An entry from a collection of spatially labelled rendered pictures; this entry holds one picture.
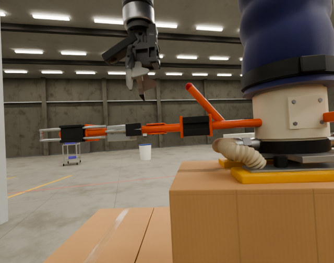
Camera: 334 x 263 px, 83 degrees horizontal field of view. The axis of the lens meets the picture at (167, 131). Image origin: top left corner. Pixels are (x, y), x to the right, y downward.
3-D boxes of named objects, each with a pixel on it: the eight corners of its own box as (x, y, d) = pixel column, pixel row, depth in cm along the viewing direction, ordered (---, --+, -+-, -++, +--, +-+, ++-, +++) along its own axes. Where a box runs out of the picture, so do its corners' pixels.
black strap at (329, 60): (304, 92, 62) (303, 80, 62) (373, 67, 39) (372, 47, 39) (233, 97, 64) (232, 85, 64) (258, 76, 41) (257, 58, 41)
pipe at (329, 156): (324, 148, 62) (323, 131, 62) (417, 158, 37) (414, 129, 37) (218, 154, 66) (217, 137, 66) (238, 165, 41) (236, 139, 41)
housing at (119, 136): (137, 139, 59) (136, 125, 60) (130, 140, 53) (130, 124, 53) (115, 141, 60) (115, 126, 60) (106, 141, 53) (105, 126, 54)
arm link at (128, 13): (117, 3, 51) (128, 23, 61) (118, 21, 51) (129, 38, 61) (150, -1, 50) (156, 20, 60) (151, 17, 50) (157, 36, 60)
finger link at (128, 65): (129, 63, 47) (133, 44, 52) (123, 63, 47) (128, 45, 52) (134, 79, 51) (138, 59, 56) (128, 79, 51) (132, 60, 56)
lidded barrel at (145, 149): (151, 158, 878) (150, 143, 879) (153, 159, 821) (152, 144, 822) (139, 159, 866) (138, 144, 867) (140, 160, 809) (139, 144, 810)
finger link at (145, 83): (158, 99, 62) (154, 71, 57) (140, 100, 62) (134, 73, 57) (158, 95, 64) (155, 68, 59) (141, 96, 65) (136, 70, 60)
